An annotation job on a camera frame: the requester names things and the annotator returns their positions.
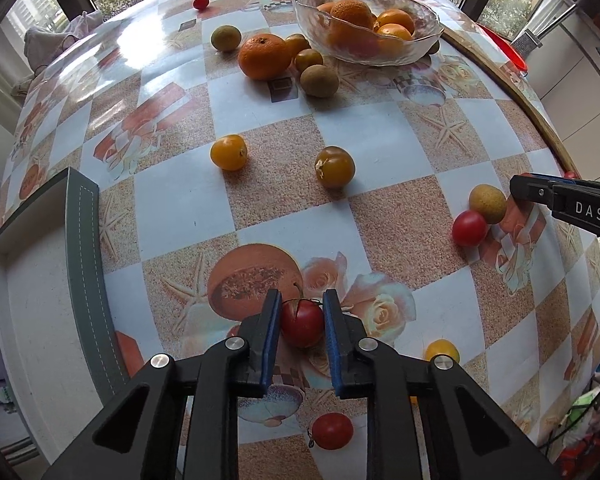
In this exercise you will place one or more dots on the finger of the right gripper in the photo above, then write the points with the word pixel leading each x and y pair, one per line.
pixel 574 201

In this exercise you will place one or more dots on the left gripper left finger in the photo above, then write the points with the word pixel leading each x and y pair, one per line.
pixel 178 418

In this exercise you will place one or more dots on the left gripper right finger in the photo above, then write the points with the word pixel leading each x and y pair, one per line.
pixel 425 419

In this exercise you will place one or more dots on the small yellow cherry tomato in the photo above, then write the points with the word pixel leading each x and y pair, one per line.
pixel 441 347

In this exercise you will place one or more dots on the tan longan fruit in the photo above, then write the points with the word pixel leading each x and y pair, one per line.
pixel 488 201

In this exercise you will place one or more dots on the red cherry tomato with stem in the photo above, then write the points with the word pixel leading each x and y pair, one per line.
pixel 302 321

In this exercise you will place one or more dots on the dark yellow tomato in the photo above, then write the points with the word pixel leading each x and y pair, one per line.
pixel 334 167

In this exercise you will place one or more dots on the white tray with green rim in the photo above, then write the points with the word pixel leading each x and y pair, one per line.
pixel 57 341

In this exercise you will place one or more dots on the red plastic dustpan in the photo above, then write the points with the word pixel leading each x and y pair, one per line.
pixel 511 53

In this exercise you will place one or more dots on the clear glass fruit bowl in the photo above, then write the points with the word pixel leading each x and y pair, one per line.
pixel 369 32

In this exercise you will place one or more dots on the brown kiwi fruit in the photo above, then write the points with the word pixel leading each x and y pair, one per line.
pixel 319 81

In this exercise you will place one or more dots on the small greenish fruit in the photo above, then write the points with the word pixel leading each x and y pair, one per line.
pixel 307 58

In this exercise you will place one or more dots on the small orange fruit behind mandarin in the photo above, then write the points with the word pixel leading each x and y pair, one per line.
pixel 296 43

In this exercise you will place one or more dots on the large orange mandarin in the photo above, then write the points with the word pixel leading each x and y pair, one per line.
pixel 264 57

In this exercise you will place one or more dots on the green kiwi fruit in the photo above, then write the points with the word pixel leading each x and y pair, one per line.
pixel 226 38

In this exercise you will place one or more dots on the white cloth bundle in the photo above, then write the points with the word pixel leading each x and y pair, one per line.
pixel 41 48

